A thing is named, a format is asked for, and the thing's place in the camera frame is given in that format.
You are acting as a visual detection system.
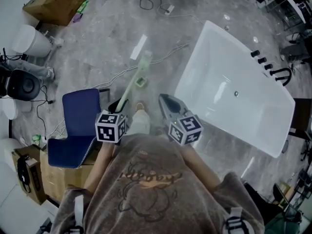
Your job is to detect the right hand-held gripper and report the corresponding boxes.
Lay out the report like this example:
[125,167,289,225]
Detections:
[158,93,203,146]

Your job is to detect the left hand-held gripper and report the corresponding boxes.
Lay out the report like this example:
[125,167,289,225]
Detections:
[95,98,130,144]

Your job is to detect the pale green long-handled brush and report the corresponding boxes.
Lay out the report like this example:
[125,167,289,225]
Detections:
[116,51,153,113]

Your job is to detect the white bathtub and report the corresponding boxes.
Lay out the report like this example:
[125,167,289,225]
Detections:
[174,20,296,158]

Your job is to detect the person's right forearm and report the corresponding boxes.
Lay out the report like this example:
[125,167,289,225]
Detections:
[181,144,221,194]

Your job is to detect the person's left forearm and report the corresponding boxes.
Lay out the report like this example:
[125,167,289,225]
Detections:
[84,141,115,192]

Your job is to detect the black bathtub faucet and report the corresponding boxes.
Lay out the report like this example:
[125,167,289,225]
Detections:
[270,67,293,86]

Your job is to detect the person's white trousers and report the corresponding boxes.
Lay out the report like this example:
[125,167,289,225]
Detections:
[131,109,151,136]

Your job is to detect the blue upholstered chair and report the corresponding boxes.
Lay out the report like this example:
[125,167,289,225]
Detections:
[47,88,111,168]

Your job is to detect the large taped cardboard box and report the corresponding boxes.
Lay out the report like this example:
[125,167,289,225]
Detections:
[39,150,98,201]

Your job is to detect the person's beige printed shirt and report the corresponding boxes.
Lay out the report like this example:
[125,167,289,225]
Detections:
[50,134,265,234]

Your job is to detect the black appliance with round dial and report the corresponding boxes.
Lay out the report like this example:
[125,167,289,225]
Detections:
[0,68,41,99]

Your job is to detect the green plastic item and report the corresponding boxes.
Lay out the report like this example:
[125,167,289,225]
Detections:
[76,0,89,14]

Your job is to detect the black-printed cardboard box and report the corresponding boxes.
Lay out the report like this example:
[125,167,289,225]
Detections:
[12,144,49,205]

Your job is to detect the plain brown cardboard box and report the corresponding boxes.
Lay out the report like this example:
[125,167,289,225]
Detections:
[22,0,88,26]

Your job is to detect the dark wooden cabinet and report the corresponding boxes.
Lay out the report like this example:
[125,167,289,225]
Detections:
[287,97,312,141]

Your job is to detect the black bag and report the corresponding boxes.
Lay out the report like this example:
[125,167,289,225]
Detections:
[39,217,54,234]

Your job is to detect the black office chair base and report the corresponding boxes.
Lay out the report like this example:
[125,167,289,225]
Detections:
[301,139,312,162]

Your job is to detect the large white ceramic fixture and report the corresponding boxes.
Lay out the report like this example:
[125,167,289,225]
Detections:
[0,137,59,234]

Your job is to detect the green plastic chair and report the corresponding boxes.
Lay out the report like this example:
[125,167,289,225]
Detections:
[264,212,305,234]

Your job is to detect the white desk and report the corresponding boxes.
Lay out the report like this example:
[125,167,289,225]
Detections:
[258,0,308,31]

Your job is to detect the white floor cable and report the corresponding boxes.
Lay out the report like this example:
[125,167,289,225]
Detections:
[95,42,193,89]

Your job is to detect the white power strip cable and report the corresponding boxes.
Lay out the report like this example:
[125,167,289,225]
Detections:
[157,3,208,26]

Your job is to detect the white shoulder strap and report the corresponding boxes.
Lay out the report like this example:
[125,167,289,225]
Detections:
[73,195,85,234]
[223,206,246,234]

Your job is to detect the black strap pouch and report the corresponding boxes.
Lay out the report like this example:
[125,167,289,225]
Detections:
[16,155,32,194]

